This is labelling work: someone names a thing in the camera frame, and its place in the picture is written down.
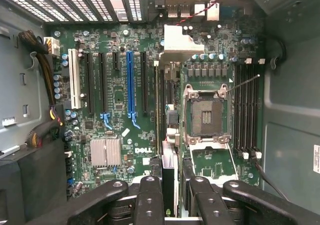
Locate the open metal socket cover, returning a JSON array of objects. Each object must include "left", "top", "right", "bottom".
[{"left": 187, "top": 141, "right": 240, "bottom": 185}]

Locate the silver chipset heat sink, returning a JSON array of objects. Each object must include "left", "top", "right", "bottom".
[{"left": 89, "top": 138, "right": 123, "bottom": 168}]

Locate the CPU socket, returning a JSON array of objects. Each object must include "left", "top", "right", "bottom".
[{"left": 181, "top": 83, "right": 233, "bottom": 146}]

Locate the installed RAM stick with label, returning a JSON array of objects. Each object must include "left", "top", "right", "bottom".
[{"left": 154, "top": 61, "right": 161, "bottom": 156}]

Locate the black RAM slot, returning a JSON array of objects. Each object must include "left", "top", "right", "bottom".
[
  {"left": 246, "top": 59, "right": 255, "bottom": 158},
  {"left": 233, "top": 59, "right": 241, "bottom": 158},
  {"left": 159, "top": 68, "right": 166, "bottom": 148},
  {"left": 252, "top": 57, "right": 266, "bottom": 160},
  {"left": 240, "top": 58, "right": 248, "bottom": 160}
]

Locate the long black expansion slot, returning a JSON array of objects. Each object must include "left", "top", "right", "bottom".
[
  {"left": 83, "top": 51, "right": 95, "bottom": 116},
  {"left": 139, "top": 51, "right": 149, "bottom": 116}
]

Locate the blue expansion slot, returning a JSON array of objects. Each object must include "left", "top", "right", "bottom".
[{"left": 125, "top": 50, "right": 141, "bottom": 130}]

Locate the black plastic fan shroud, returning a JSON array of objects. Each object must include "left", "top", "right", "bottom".
[{"left": 0, "top": 144, "right": 70, "bottom": 225}]

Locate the green Dell motherboard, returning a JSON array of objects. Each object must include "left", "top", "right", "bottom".
[{"left": 46, "top": 0, "right": 265, "bottom": 203}]

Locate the thin metal locking lever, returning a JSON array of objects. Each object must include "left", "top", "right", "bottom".
[{"left": 227, "top": 73, "right": 261, "bottom": 94}]

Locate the open black PC case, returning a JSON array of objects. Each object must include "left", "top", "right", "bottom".
[{"left": 0, "top": 0, "right": 320, "bottom": 225}]

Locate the white expansion slot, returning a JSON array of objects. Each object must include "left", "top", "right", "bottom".
[{"left": 67, "top": 48, "right": 83, "bottom": 110}]

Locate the short black expansion slot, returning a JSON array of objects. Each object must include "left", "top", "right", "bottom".
[{"left": 111, "top": 51, "right": 120, "bottom": 71}]

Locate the white power connector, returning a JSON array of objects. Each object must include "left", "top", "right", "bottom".
[{"left": 42, "top": 36, "right": 61, "bottom": 58}]

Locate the thin black wire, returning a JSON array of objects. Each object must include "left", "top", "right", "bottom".
[{"left": 254, "top": 156, "right": 289, "bottom": 201}]

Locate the white case wall sticker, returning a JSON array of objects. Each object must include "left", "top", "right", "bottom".
[{"left": 313, "top": 144, "right": 320, "bottom": 173}]

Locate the black yellow power cable bundle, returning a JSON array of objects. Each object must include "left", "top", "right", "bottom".
[{"left": 24, "top": 104, "right": 65, "bottom": 150}]

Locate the thick black clipped wire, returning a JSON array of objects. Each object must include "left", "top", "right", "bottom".
[{"left": 259, "top": 33, "right": 288, "bottom": 70}]

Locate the red black twisted wire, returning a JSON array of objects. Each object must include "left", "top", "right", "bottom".
[{"left": 173, "top": 0, "right": 227, "bottom": 27}]

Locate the braided black power cable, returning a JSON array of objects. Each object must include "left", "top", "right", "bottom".
[{"left": 17, "top": 29, "right": 57, "bottom": 107}]

